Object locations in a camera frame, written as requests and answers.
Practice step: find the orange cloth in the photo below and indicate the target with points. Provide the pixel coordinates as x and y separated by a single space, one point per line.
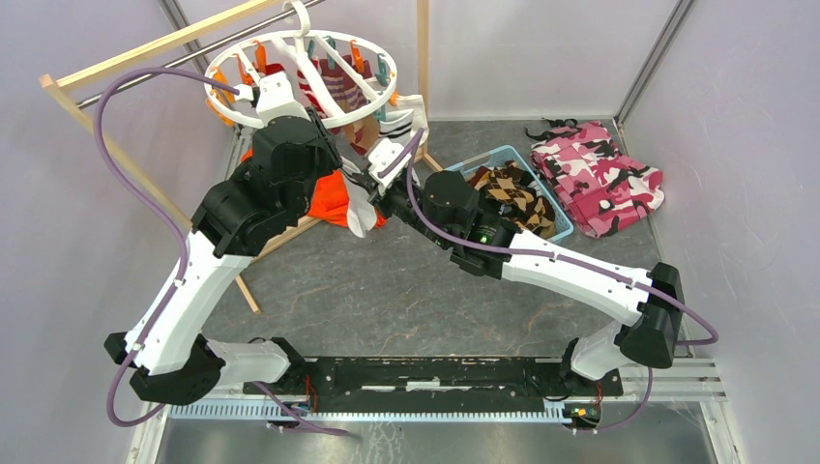
330 202

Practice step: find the white round clip hanger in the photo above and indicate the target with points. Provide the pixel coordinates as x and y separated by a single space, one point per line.
237 102

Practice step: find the light blue laundry basket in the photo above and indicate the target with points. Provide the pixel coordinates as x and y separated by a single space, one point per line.
498 157

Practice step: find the metal hanging rod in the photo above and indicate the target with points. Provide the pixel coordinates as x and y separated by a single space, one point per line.
201 52

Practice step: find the pink camouflage trousers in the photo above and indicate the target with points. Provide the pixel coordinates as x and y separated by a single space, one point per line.
601 189

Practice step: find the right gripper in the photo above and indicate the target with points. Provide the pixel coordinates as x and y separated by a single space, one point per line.
379 201

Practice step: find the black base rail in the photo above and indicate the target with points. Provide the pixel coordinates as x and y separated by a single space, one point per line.
436 388

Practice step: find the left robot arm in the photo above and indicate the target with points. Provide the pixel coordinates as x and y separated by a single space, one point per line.
172 361

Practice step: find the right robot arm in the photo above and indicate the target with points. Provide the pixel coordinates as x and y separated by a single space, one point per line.
644 306

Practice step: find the tan sock maroon toe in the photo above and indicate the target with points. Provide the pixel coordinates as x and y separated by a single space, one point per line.
363 134

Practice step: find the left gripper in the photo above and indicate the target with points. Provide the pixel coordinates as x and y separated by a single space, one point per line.
332 158

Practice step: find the white sock with black stripes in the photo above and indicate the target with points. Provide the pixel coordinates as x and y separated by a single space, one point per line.
403 119

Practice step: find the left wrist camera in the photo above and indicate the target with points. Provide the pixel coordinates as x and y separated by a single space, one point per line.
277 99

